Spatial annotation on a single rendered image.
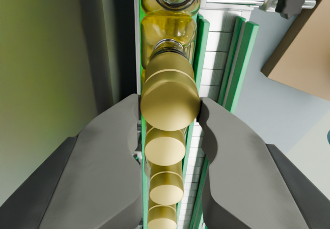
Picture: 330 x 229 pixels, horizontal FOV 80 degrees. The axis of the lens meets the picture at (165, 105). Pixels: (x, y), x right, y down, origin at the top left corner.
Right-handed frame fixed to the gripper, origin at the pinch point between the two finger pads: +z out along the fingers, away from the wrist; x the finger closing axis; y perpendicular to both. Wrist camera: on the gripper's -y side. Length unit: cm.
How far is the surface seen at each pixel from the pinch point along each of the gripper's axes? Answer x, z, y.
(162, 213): 0.3, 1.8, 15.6
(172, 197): 1.0, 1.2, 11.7
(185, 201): 10, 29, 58
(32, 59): -11.8, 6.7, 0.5
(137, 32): -5.3, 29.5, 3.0
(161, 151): -0.2, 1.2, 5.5
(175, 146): 0.8, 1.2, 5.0
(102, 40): -14.7, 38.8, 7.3
